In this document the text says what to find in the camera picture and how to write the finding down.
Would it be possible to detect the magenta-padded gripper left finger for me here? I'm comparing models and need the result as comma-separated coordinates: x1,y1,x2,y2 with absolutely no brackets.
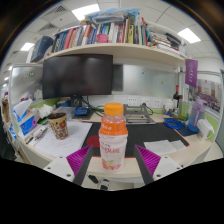
43,144,94,187

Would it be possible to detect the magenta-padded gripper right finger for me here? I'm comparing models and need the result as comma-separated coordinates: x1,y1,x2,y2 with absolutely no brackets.
133,144,184,186

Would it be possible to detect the orange-capped drink bottle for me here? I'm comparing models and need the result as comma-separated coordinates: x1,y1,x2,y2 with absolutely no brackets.
98,102,129,173

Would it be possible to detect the purple water jug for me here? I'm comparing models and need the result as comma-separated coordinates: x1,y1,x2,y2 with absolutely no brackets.
187,97,208,134

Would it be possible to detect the white paper napkin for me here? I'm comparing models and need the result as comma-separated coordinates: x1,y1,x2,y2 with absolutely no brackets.
143,139,187,157

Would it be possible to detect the white paper sheet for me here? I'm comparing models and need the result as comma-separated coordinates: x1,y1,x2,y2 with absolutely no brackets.
34,120,93,158

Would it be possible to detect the patterned paper cup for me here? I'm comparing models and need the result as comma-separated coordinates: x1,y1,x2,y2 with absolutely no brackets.
47,112,69,141

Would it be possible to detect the black desk mat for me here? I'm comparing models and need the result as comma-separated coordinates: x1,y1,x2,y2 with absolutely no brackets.
81,121,190,158

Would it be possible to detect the flat round red coaster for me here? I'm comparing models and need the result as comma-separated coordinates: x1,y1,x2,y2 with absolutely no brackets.
86,134,101,149

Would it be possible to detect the white tissue pack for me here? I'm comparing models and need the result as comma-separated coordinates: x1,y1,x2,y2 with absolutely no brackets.
196,118,215,142

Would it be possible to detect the blue tissue box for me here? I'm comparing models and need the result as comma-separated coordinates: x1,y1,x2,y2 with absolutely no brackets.
12,98,38,136

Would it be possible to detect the grey metal laptop stand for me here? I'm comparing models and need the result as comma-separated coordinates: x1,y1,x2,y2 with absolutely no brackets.
123,103,156,126

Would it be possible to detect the pile of white tissues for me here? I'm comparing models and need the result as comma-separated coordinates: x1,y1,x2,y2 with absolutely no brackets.
33,103,56,121

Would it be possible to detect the clear plastic box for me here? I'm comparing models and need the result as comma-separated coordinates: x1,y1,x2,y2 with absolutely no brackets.
58,105,77,121

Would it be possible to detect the small blue device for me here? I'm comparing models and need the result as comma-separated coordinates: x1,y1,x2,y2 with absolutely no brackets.
73,106,90,117

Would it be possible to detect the dark wine bottle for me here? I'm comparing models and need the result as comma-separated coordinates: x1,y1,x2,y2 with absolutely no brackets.
172,84,181,109

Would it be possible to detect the black computer monitor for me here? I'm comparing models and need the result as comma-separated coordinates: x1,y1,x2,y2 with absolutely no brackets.
41,53,114,100

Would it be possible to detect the purple hanging banner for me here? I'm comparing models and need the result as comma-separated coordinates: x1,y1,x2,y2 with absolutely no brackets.
184,58,199,89

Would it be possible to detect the coiled blue cable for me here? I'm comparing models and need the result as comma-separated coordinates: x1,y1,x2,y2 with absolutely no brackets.
163,118,184,130

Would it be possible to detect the white wall socket row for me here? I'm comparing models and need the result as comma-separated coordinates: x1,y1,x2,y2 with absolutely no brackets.
126,95,160,108

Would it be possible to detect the photo wall poster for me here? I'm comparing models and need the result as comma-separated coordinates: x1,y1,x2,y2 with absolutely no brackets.
196,78,223,113

